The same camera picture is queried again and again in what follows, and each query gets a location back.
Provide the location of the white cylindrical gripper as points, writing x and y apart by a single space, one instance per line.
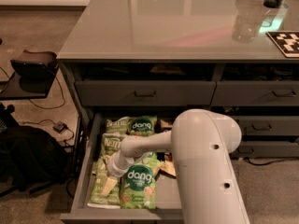
115 166

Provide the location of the green jalapeno chip bag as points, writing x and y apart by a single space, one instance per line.
112 200

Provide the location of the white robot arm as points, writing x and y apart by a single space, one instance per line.
200 142

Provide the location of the middle green Kettle chip bag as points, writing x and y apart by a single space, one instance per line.
110 143

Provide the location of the green kettle chip bag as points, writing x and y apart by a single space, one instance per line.
117 126
110 143

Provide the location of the front green Dang chip bag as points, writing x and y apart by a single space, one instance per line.
138 186

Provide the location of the green dang chip bag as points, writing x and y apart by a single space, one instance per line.
142 126
138 186
148 155

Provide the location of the middle green Dang chip bag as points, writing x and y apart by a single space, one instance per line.
148 155

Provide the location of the rear green Kettle chip bag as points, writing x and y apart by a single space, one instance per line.
117 126

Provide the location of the rear green Dang chip bag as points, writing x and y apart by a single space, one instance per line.
142 126

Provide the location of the brown sea salt chip bag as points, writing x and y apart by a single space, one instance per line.
167 165

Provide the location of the open grey middle drawer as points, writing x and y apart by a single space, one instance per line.
168 204

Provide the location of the grey top left drawer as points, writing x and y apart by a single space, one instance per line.
144 93

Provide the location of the black bag on floor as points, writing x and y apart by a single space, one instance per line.
31 155

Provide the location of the grey counter cabinet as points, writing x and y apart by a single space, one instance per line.
176 40

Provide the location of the grey middle right drawer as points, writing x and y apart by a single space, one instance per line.
268 125

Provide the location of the grey top right drawer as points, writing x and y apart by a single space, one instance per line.
256 93

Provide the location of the grey bottom right drawer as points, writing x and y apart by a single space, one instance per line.
267 149

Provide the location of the black power adapter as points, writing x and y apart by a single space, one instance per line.
59 127

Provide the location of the checkered fiducial marker board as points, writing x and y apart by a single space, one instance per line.
286 41

